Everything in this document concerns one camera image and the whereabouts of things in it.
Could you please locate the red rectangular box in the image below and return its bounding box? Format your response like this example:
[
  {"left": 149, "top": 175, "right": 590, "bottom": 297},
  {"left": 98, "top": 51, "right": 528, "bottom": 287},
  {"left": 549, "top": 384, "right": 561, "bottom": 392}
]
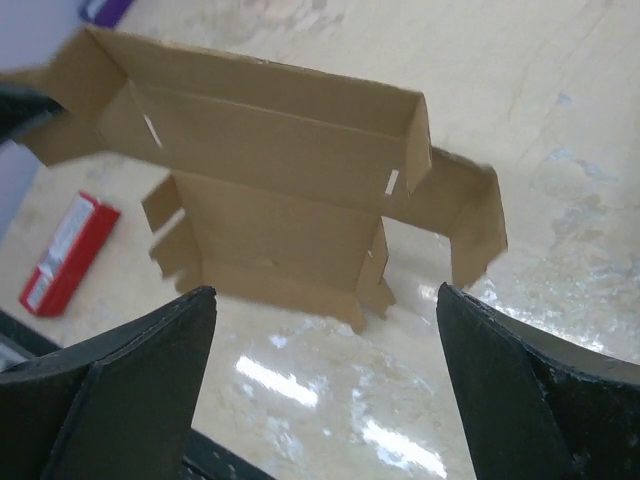
[{"left": 19, "top": 191, "right": 120, "bottom": 318}]

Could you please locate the brown cardboard box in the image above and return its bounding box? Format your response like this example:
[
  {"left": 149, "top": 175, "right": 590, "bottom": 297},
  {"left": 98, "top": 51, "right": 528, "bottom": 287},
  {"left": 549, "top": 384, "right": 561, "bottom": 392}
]
[{"left": 1, "top": 27, "right": 508, "bottom": 332}]

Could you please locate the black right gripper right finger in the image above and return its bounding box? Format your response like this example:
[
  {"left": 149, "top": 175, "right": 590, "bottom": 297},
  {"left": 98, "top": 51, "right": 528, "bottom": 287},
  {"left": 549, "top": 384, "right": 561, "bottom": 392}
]
[{"left": 436, "top": 283, "right": 639, "bottom": 479}]

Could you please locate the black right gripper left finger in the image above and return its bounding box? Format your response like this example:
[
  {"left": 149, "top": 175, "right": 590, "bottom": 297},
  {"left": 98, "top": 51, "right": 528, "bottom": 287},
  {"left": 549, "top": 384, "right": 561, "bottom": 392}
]
[{"left": 1, "top": 286, "right": 216, "bottom": 479}]

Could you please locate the purple rectangular box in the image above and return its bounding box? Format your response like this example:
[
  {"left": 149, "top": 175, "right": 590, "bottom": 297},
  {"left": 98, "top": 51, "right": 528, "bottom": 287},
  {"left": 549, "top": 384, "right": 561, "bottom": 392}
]
[{"left": 78, "top": 0, "right": 134, "bottom": 29}]

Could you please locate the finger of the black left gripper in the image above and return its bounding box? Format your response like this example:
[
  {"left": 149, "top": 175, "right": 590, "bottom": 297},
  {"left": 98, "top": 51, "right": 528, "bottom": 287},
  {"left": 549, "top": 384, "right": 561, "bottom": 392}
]
[{"left": 0, "top": 83, "right": 66, "bottom": 144}]

